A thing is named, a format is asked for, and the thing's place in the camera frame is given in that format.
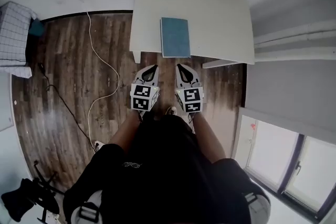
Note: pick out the person's right forearm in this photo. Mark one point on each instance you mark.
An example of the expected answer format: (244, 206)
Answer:
(208, 136)

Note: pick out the person's left forearm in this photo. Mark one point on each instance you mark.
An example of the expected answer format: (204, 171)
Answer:
(126, 131)

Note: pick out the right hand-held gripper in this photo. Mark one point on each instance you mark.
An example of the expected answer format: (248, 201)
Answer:
(191, 99)

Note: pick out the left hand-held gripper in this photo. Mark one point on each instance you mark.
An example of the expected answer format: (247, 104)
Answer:
(143, 97)

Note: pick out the person's black clothing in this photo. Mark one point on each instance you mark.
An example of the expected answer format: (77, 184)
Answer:
(168, 170)

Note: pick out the white table leg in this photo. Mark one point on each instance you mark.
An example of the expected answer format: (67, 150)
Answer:
(137, 57)

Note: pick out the black folding stand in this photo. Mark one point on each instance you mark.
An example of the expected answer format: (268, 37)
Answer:
(29, 196)

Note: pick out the teal box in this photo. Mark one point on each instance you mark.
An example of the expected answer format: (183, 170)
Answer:
(36, 27)

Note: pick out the white power plug adapter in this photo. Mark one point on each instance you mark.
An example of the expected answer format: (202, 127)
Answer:
(99, 145)

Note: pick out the dark framed window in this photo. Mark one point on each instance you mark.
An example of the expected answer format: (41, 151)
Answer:
(294, 165)

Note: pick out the white wall radiator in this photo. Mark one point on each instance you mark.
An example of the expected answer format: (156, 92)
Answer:
(294, 43)

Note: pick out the person's shoe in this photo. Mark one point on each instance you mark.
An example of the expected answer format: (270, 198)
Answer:
(171, 110)

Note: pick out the bed with grid sheet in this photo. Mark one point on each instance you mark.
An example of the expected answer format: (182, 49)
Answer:
(13, 34)

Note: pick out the blue notebook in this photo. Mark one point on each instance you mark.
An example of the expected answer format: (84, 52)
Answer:
(175, 36)

